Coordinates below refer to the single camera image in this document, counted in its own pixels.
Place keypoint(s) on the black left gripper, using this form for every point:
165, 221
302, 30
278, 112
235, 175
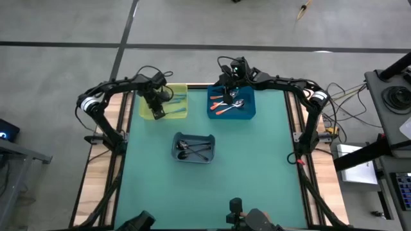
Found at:
157, 93

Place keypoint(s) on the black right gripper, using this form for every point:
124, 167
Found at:
239, 77

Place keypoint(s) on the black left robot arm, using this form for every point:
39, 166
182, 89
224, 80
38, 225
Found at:
106, 128

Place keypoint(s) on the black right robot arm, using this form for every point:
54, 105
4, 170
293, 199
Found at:
308, 128

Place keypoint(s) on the yellow-green plastic bin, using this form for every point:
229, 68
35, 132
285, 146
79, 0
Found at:
144, 114

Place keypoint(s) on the blue plastic bin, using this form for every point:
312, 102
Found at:
247, 114

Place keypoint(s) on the grey plastic bin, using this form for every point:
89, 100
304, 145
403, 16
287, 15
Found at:
192, 134

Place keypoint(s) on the red tag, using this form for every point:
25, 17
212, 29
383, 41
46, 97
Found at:
300, 162

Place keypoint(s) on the yellow plug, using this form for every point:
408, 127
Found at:
333, 130

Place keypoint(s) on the green table mat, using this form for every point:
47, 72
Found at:
135, 199

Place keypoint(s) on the grey equipment cart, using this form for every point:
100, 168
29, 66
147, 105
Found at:
374, 96

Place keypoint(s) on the person's hand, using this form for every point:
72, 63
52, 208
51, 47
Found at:
243, 214

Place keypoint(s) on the black slanted bar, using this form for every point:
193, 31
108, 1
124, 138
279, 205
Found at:
359, 155

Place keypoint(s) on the white box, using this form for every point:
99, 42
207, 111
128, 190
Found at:
356, 173

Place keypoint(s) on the dark screen with blue glow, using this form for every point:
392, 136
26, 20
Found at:
8, 130

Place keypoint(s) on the black pole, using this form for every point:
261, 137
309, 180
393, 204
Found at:
395, 67

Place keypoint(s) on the grey side table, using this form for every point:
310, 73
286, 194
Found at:
19, 179

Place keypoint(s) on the white sheet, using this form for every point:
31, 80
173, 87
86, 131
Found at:
407, 128

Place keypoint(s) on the small black floor object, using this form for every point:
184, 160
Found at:
379, 214

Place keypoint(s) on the keypad with coloured keys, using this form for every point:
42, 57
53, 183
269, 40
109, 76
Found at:
404, 189

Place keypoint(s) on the black metal table frame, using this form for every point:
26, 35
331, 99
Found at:
117, 192

